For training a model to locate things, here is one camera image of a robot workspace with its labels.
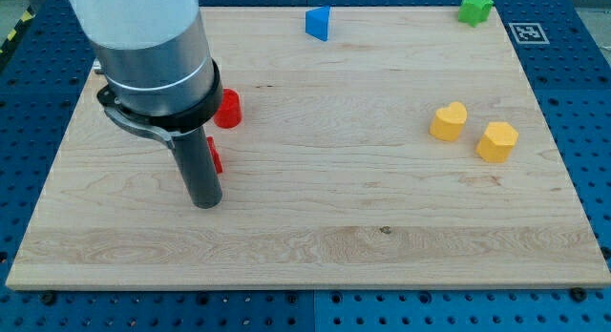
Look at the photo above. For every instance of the yellow hexagon block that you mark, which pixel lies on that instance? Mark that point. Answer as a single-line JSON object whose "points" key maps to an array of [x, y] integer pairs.
{"points": [[497, 142]]}

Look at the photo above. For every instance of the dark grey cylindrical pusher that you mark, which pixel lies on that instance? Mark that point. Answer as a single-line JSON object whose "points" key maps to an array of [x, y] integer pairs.
{"points": [[197, 168]]}

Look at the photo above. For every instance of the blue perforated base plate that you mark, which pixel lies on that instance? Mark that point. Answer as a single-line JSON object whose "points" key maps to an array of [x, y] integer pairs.
{"points": [[39, 90]]}

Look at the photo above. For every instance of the blue triangular block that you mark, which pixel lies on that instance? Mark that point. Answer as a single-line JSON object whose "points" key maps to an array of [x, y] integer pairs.
{"points": [[317, 22]]}

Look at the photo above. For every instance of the yellow heart block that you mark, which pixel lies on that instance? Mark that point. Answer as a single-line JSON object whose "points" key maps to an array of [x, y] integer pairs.
{"points": [[448, 122]]}

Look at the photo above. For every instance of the wooden board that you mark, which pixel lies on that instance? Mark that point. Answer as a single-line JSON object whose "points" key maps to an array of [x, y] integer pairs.
{"points": [[332, 179]]}

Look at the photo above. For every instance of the white fiducial marker tag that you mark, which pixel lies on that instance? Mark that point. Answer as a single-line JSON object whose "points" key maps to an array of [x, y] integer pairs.
{"points": [[528, 33]]}

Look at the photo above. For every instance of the green star block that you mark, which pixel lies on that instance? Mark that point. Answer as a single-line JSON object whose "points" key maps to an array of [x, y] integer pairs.
{"points": [[474, 12]]}

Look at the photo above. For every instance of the red block behind pusher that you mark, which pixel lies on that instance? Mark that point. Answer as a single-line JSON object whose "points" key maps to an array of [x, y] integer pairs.
{"points": [[214, 154]]}

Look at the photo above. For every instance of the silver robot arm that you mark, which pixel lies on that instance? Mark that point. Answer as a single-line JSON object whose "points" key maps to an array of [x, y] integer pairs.
{"points": [[162, 82]]}

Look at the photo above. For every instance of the red cylinder block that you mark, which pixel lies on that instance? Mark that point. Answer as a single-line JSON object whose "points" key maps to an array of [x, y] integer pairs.
{"points": [[229, 113]]}

